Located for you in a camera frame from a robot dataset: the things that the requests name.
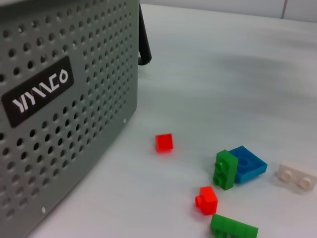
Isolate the small green block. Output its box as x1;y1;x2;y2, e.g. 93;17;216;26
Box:
212;149;239;191

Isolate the translucent white block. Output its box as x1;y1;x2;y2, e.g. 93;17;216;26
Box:
277;160;317;193

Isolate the long green block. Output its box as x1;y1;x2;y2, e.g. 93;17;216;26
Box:
210;214;259;238

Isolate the glass pitcher with black handle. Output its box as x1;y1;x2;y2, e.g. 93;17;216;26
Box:
137;4;153;66

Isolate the grey perforated storage bin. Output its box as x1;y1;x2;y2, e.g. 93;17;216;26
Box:
0;0;141;238

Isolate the small red block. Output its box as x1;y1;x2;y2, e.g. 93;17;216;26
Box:
195;186;218;215
155;133;174;153

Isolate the blue square block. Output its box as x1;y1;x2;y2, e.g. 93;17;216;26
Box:
227;145;268;184

